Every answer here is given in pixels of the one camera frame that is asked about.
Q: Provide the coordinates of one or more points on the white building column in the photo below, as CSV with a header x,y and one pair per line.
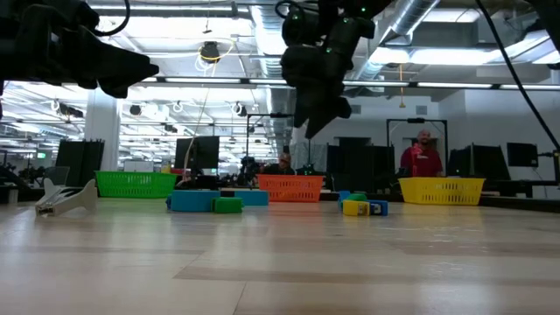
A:
x,y
102,131

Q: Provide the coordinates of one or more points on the orange plastic basket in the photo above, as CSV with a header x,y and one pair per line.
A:
x,y
291,188

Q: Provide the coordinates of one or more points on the black monitor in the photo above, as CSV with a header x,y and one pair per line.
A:
x,y
522,154
201,153

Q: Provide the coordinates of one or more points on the silver ventilation duct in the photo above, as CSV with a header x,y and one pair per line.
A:
x,y
267,26

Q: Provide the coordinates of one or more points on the person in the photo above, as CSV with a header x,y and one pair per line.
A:
x,y
283,165
422,162

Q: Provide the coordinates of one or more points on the grey staple remover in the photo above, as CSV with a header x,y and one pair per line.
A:
x,y
65,199

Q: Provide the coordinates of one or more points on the long ceiling light strip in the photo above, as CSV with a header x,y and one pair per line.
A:
x,y
205,80

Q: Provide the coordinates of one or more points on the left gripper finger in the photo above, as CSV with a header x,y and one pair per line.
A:
x,y
114,91
114,63

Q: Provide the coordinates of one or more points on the black partition panel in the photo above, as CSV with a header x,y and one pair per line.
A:
x,y
81,162

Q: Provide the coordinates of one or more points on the blue tape roll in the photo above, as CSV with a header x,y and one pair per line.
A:
x,y
192,201
254,198

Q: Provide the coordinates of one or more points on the black cabinet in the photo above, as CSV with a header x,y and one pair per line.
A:
x,y
359,162

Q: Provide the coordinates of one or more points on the black ceiling device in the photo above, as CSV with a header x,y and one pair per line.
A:
x,y
210,51

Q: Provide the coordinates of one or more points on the yellow plastic basket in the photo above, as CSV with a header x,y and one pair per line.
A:
x,y
442,191

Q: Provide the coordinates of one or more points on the green plastic basket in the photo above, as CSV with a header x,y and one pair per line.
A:
x,y
135,184

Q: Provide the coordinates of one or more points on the black station frame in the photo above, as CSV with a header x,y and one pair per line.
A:
x,y
415,120
267,116

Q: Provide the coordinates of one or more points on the black angled panel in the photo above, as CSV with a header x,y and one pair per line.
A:
x,y
481,164

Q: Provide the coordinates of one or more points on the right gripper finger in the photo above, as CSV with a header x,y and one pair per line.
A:
x,y
303,114
328,114

